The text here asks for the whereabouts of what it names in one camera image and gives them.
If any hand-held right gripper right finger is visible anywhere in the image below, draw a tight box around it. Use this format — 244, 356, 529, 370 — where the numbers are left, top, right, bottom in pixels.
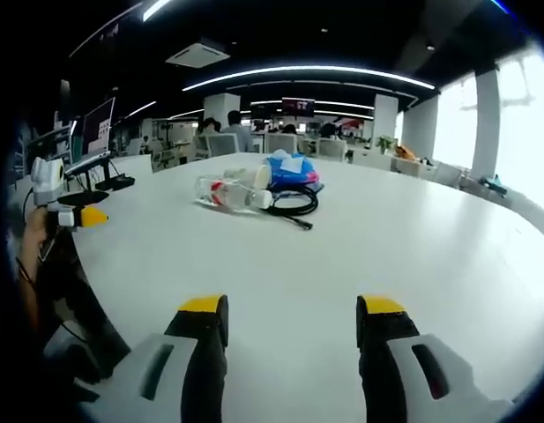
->
355, 293, 522, 423

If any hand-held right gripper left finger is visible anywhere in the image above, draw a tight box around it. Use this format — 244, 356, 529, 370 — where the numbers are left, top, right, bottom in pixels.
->
83, 293, 231, 423

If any clear plastic bottle red label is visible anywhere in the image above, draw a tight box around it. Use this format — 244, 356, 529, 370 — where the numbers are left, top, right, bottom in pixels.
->
193, 174, 273, 217

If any black cable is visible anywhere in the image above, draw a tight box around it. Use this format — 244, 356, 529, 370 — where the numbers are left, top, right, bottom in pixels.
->
265, 183, 328, 233

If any blue plastic packet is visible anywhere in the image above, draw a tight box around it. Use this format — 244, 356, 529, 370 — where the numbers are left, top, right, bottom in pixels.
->
263, 149, 322, 191

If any person's left hand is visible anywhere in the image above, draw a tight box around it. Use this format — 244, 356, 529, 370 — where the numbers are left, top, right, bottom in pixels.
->
20, 206, 57, 264

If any black laptop stand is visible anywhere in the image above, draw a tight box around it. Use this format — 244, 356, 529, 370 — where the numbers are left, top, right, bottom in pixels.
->
66, 157, 137, 193

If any open laptop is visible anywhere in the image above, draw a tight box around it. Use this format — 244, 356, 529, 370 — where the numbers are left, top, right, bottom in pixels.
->
64, 96, 117, 175

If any black wrist band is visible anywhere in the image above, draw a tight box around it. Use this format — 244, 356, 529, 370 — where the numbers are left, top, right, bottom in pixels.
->
14, 256, 37, 286

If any white round table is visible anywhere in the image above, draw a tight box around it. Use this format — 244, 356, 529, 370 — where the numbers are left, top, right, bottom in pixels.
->
71, 152, 544, 423

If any white office chair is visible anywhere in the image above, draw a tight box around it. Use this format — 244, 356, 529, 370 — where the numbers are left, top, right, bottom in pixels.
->
317, 137, 348, 160
204, 132, 241, 159
264, 132, 298, 155

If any ceiling air conditioner unit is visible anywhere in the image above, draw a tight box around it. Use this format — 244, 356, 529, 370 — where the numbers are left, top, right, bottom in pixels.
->
165, 41, 232, 71

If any straight ceiling light strip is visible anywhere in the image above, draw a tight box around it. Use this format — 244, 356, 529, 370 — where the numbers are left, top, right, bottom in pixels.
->
141, 0, 175, 21

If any green potted plant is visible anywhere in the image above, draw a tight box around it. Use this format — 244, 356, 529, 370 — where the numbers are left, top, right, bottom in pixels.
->
376, 134, 399, 155

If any hanging display screen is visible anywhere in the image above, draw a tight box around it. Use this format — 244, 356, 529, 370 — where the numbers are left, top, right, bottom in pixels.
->
281, 97, 317, 118

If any long curved ceiling light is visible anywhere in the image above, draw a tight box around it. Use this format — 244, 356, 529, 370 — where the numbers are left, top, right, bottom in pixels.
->
182, 65, 436, 93

